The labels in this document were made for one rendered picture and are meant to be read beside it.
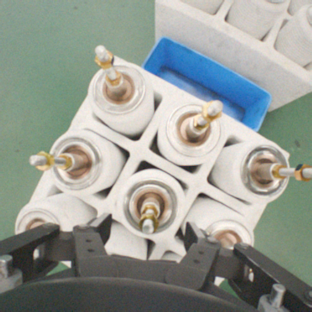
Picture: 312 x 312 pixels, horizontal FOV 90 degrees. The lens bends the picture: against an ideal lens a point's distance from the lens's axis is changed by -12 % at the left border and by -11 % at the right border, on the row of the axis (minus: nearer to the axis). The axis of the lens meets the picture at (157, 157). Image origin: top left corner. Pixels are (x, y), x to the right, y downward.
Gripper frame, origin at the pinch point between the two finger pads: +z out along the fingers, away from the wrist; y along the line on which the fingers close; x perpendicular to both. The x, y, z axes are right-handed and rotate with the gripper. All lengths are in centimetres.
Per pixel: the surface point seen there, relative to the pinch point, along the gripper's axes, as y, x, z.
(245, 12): 14.0, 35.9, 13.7
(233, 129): 13.4, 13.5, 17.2
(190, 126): 3.7, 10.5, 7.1
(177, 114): 2.3, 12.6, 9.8
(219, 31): 10.1, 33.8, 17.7
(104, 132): -9.7, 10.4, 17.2
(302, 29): 23.9, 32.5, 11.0
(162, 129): 0.5, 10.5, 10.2
